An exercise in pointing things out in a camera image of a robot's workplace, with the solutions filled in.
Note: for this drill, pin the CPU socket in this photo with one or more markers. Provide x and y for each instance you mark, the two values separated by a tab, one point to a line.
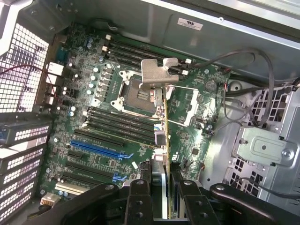
131	93

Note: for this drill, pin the black RAM slot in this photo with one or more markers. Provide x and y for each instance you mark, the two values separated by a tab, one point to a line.
140	53
122	61
131	56
145	48

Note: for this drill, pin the white expansion slot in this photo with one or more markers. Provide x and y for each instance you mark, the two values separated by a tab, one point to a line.
69	188

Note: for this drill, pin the coin cell battery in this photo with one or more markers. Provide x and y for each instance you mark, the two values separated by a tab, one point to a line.
211	85

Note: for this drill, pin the long black expansion slot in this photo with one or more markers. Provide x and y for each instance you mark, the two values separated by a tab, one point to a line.
89	170
79	178
98	138

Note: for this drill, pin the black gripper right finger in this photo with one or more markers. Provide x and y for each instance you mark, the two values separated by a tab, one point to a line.
194	206

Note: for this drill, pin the green motherboard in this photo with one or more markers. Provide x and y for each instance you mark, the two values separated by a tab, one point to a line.
182	140

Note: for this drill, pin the open black PC case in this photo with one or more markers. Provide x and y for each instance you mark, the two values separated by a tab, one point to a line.
150	21

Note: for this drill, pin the short black expansion slot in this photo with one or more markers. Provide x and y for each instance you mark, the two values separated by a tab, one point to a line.
75	154

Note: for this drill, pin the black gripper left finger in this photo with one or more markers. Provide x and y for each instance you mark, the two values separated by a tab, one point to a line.
138	204

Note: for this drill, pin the silver disk bay cage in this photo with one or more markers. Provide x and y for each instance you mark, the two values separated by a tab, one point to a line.
264	147

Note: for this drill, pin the blue expansion slot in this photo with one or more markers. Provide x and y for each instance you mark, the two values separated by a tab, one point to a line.
98	148

